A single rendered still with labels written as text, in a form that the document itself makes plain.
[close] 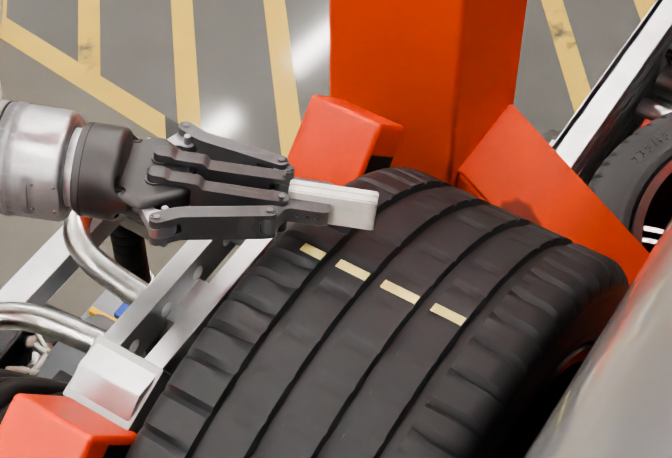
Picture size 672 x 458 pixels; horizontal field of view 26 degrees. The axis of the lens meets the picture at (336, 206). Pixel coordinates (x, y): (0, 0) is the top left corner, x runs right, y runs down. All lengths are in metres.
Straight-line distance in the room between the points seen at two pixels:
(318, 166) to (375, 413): 0.33
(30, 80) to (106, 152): 1.88
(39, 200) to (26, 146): 0.04
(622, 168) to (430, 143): 0.60
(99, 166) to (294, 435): 0.25
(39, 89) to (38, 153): 1.86
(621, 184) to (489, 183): 0.51
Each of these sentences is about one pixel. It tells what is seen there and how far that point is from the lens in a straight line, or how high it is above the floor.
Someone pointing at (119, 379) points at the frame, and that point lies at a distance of 1.16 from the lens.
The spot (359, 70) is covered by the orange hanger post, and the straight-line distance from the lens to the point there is 1.58.
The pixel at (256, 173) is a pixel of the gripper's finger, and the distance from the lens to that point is 1.15.
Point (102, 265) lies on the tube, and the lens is 1.37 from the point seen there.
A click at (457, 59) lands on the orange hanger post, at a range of 1.49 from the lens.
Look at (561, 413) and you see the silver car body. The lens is 0.50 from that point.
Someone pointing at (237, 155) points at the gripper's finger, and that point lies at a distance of 1.17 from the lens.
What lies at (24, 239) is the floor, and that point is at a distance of 2.73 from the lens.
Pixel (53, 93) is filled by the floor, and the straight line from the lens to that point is 2.97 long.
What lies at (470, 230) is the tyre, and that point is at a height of 1.14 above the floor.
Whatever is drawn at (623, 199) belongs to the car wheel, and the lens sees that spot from 2.11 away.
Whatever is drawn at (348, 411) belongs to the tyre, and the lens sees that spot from 1.08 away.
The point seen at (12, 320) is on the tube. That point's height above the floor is 1.01.
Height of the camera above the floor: 2.08
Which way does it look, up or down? 50 degrees down
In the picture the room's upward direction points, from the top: straight up
